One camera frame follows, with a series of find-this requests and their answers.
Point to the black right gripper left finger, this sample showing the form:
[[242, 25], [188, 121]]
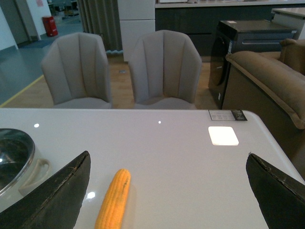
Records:
[[56, 203]]

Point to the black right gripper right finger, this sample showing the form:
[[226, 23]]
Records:
[[281, 198]]

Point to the yellow corn cob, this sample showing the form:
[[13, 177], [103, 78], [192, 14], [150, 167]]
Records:
[[112, 210]]

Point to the beige steel cooking pot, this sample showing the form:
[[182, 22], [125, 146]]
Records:
[[22, 167]]

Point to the black white label sticker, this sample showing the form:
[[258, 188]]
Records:
[[227, 115]]

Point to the brown velvet sofa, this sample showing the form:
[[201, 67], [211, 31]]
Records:
[[272, 85]]

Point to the left beige upholstered chair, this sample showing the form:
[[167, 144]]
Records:
[[77, 72]]

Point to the beige upholstered chair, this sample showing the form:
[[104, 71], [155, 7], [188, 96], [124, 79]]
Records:
[[77, 72], [165, 68]]

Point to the black washing machine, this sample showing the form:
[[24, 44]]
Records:
[[235, 36]]

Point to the right beige upholstered chair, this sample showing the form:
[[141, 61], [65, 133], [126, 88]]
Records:
[[165, 68]]

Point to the red bin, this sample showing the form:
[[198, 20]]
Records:
[[50, 26]]

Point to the grey-brown curtain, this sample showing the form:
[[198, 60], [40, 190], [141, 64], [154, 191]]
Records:
[[101, 17]]

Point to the dark grey kitchen counter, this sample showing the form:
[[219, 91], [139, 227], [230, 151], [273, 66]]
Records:
[[199, 20]]

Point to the white cabinet column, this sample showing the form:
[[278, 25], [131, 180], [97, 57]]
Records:
[[137, 17]]

